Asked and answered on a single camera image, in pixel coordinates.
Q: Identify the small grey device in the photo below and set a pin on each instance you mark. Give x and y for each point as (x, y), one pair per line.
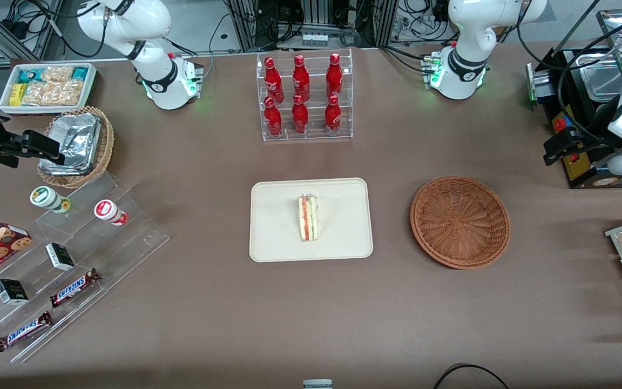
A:
(317, 384)

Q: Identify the light wicker basket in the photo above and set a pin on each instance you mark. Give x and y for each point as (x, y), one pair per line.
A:
(105, 151)

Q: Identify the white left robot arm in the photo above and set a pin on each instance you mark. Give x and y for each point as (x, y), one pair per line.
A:
(467, 38)

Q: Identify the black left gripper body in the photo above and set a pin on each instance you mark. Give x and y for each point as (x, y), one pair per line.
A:
(598, 131)

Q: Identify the yellow snack packet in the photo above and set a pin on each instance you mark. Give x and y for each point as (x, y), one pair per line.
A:
(17, 95)

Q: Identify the red lid yogurt cup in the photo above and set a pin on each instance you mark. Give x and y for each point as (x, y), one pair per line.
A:
(107, 209)

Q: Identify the green lid yogurt cup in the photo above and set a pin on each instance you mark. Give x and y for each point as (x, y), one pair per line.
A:
(44, 197)

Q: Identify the red cola bottle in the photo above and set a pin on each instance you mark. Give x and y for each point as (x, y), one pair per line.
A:
(332, 114)
(301, 75)
(272, 78)
(273, 119)
(334, 73)
(299, 116)

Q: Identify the teal snack packet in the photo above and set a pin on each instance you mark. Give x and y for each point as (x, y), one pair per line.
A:
(80, 72)
(26, 75)

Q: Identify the Snickers chocolate bar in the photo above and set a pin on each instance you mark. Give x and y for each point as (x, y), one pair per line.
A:
(73, 288)
(24, 331)

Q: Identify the beige plastic tray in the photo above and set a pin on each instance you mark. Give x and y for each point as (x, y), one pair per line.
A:
(278, 221)

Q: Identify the large clear cracker bag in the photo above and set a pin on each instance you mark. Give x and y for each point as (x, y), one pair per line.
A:
(46, 93)

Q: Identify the small clear cracker bag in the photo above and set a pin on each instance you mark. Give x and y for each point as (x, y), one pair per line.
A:
(56, 73)

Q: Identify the brown wicker basket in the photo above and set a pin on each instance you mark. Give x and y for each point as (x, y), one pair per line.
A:
(459, 221)

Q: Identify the stainless steel pan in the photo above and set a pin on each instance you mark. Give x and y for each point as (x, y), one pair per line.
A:
(602, 75)

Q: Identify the clear acrylic stepped stand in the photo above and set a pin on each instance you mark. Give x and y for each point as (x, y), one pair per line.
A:
(127, 237)

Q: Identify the aluminium foil container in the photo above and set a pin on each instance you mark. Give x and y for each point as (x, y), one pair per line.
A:
(76, 140)

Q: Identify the black countertop machine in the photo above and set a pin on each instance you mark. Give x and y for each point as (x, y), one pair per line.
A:
(578, 172)

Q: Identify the triangular sandwich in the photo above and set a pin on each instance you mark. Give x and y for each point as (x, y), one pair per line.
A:
(307, 219)

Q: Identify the aluminium equipment frame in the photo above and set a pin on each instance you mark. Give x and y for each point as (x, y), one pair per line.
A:
(316, 11)

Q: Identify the small black carton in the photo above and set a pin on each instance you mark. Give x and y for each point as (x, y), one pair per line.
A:
(11, 292)
(60, 256)

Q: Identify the clear acrylic bottle rack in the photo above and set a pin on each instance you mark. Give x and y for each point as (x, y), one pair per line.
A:
(316, 135)

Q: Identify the white rectangular snack bin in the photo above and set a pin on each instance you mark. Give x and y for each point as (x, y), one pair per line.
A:
(46, 111)

